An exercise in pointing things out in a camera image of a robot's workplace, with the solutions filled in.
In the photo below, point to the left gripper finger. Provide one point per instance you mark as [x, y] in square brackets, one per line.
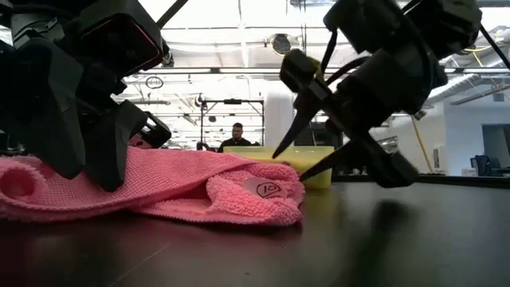
[56, 119]
[111, 151]

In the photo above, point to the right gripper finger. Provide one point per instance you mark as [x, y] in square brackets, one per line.
[338, 161]
[296, 133]

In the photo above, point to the dark display screen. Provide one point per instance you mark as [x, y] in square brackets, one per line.
[328, 135]

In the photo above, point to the yellow-green plastic bin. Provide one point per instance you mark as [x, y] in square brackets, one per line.
[315, 159]

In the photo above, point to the black stand frame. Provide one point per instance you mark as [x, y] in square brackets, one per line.
[233, 101]

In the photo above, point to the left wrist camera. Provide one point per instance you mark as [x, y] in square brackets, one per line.
[119, 40]

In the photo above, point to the white column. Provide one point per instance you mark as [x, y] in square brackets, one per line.
[279, 119]

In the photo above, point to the pink microfiber towel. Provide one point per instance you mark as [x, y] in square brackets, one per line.
[167, 179]

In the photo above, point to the person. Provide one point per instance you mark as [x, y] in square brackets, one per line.
[236, 139]

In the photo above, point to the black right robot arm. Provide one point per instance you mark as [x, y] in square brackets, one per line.
[446, 24]

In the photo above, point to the blue office chair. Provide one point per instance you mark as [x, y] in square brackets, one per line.
[484, 165]

